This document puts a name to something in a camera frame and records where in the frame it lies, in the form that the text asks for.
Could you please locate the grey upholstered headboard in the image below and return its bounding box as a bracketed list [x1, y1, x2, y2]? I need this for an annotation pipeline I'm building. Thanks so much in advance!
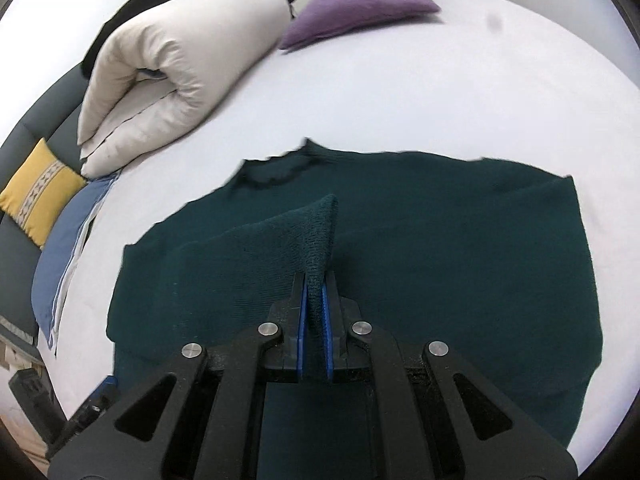
[0, 62, 88, 346]

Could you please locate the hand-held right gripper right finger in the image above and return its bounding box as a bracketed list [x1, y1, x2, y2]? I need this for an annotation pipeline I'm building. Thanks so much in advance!
[322, 272, 578, 480]

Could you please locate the bed with white sheet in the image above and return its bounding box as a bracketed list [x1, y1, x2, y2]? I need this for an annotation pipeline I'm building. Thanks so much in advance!
[0, 0, 640, 466]

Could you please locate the dark green knit sweater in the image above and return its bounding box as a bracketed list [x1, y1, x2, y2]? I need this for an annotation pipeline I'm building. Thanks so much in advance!
[106, 137, 603, 480]

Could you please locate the black cloth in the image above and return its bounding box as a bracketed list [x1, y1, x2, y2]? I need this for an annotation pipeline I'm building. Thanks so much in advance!
[82, 0, 298, 78]

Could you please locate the blue pillow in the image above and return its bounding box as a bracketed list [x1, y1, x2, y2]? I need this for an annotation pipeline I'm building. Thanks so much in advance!
[31, 170, 123, 348]

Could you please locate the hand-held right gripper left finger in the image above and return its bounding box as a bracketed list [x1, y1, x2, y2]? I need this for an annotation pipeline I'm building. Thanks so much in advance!
[47, 272, 307, 480]

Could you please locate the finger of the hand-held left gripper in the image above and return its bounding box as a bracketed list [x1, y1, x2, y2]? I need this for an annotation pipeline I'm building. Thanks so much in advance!
[47, 375, 121, 461]

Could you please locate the beige folded duvet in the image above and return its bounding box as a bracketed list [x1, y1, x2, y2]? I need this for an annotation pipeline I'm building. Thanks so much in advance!
[77, 0, 293, 178]

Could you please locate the yellow patterned pillow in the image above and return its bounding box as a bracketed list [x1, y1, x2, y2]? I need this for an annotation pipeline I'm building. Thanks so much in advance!
[0, 137, 88, 250]

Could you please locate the dark grey nightstand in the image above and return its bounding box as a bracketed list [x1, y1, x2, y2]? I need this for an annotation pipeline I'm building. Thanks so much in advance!
[7, 366, 66, 458]

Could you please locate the purple pillow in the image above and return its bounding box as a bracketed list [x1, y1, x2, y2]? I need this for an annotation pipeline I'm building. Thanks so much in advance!
[277, 0, 442, 51]

